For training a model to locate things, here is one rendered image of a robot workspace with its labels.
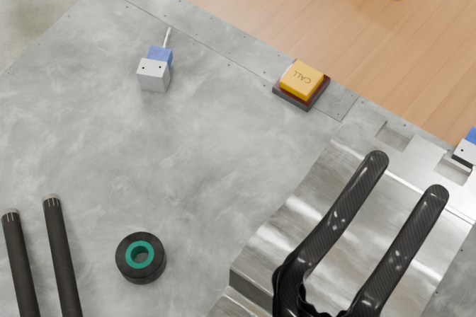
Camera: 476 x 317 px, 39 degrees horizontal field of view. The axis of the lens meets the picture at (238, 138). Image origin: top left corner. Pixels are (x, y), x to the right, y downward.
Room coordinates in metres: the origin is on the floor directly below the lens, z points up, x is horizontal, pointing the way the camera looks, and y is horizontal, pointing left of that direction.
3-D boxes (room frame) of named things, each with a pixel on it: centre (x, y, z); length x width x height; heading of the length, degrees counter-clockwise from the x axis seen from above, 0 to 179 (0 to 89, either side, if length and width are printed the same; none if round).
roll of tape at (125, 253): (0.38, 0.17, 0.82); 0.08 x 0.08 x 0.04
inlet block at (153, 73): (0.78, 0.14, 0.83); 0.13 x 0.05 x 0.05; 164
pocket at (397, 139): (0.54, -0.26, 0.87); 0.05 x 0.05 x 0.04; 51
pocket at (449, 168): (0.47, -0.34, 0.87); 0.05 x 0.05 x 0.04; 51
